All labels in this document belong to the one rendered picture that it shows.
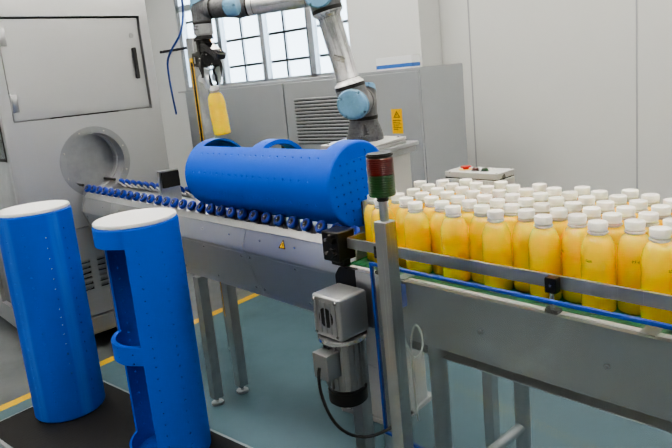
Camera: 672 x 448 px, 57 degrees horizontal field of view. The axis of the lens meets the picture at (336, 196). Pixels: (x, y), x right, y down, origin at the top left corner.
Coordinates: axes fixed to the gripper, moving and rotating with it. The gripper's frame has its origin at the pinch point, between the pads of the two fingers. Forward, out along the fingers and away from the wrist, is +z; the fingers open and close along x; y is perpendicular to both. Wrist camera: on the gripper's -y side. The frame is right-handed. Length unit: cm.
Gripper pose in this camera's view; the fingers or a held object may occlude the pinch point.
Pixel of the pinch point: (213, 87)
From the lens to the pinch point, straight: 253.1
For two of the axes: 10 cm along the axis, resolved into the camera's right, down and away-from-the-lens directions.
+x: -7.3, 2.0, -6.6
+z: 0.9, 9.8, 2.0
